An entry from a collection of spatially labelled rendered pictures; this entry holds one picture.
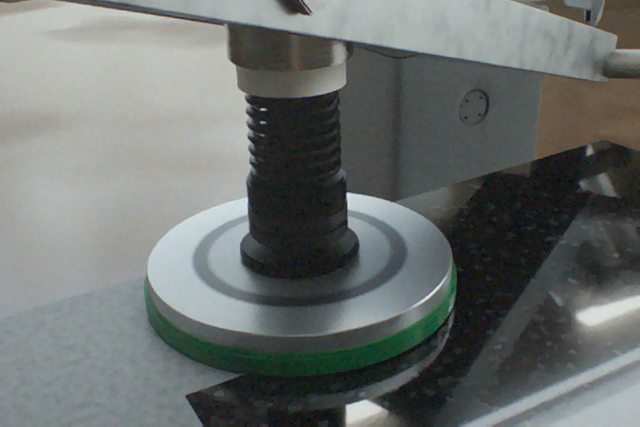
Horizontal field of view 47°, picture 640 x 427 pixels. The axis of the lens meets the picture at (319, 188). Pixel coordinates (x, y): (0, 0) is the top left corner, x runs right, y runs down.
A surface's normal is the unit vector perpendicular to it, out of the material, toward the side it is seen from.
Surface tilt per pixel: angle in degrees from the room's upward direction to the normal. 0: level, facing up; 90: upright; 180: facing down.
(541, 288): 0
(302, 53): 90
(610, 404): 0
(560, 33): 90
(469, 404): 0
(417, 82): 90
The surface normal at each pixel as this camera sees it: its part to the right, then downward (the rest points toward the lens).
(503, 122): 0.48, 0.33
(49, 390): -0.03, -0.92
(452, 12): 0.77, 0.22
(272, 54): -0.20, 0.39
